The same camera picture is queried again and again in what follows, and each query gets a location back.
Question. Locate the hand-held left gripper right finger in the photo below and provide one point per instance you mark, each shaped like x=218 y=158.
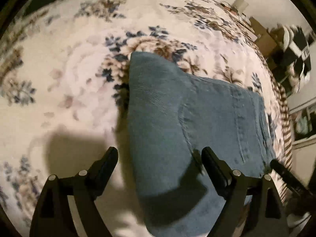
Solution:
x=214 y=167

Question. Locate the blue denim pants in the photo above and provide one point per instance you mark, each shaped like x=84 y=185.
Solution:
x=160 y=118

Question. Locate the black and white jacket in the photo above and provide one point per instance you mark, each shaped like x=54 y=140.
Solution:
x=296 y=51

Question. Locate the floral bedsheet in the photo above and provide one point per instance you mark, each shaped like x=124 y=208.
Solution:
x=61 y=79

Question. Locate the brown cardboard box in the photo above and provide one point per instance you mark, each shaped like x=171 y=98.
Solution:
x=261 y=34

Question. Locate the white table lamp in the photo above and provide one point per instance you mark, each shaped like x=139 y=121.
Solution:
x=240 y=4

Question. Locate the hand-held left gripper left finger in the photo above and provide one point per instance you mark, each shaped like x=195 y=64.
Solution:
x=106 y=167

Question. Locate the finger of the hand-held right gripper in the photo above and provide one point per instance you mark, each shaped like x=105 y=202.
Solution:
x=288 y=176

